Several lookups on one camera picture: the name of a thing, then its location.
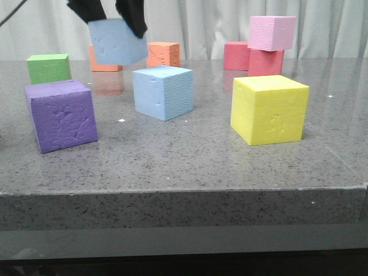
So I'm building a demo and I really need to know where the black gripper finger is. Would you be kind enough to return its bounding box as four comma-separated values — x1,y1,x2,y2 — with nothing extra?
67,0,106,24
116,0,148,39

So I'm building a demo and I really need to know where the light blue foam cube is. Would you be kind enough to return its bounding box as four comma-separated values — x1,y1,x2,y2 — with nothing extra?
88,18,148,65
133,65,194,121

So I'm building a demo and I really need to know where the orange foam cube dented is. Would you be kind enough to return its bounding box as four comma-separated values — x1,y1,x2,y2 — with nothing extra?
146,41,181,67

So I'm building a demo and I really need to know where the orange foam cube left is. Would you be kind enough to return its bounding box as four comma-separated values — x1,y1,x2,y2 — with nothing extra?
89,44,123,72

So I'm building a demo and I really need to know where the green foam cube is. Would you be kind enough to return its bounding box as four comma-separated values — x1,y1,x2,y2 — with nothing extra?
26,53,72,85

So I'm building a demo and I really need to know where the purple foam cube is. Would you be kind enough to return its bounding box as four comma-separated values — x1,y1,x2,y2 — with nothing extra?
25,79,98,154

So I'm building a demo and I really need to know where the red foam cube rear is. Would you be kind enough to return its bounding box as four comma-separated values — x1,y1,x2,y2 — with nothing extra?
224,41,250,71

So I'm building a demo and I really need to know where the red foam cube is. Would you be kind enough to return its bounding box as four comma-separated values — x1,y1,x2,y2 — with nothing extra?
224,41,250,71
248,49,284,76

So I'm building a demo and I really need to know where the pink foam cube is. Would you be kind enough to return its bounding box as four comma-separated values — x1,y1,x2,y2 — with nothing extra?
248,16,297,51

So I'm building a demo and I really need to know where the red foam cube front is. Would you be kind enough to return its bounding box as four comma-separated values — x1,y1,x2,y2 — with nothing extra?
248,49,284,76

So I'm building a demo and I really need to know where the yellow foam cube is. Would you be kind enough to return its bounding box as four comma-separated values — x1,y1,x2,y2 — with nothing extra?
231,75,309,145

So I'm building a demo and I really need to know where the grey curtain backdrop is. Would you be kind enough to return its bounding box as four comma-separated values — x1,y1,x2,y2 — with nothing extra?
1,1,367,60

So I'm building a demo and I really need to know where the black cable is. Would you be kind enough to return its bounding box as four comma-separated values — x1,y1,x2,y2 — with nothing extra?
0,0,29,26

